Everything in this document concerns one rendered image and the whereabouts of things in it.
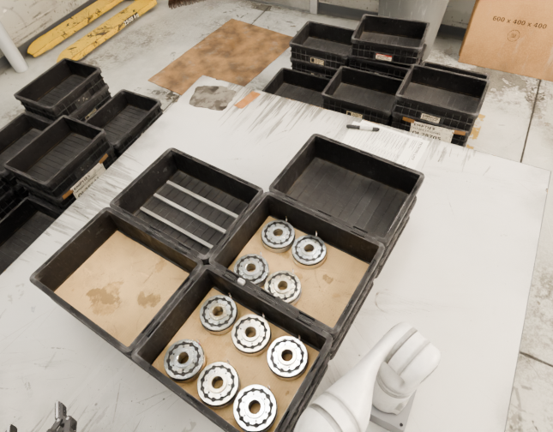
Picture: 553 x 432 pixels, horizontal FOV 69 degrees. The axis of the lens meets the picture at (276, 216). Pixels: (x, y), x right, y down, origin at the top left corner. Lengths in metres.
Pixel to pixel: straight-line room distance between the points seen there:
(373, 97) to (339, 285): 1.53
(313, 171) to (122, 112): 1.52
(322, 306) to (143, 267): 0.55
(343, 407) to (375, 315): 0.58
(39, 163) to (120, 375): 1.35
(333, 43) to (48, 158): 1.89
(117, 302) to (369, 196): 0.85
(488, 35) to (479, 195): 2.08
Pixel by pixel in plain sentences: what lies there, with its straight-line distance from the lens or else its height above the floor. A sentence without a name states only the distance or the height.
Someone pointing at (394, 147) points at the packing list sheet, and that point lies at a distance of 1.72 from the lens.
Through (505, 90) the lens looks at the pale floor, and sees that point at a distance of 3.43.
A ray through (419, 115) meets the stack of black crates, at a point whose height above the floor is 0.51.
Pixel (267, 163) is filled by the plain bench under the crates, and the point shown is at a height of 0.70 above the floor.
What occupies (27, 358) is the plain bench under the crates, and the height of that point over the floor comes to 0.70.
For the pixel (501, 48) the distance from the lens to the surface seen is 3.57.
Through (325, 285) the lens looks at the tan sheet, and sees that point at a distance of 1.17.
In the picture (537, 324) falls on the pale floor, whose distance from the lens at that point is 2.28.
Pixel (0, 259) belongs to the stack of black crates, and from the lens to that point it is 2.38.
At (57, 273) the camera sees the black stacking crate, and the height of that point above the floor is 0.88.
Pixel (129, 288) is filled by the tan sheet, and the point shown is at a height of 0.83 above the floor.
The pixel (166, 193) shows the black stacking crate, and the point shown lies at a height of 0.83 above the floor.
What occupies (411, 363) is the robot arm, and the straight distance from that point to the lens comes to 0.84.
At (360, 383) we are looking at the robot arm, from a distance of 0.78.
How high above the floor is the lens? 1.87
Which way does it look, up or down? 53 degrees down
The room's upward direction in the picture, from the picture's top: 6 degrees counter-clockwise
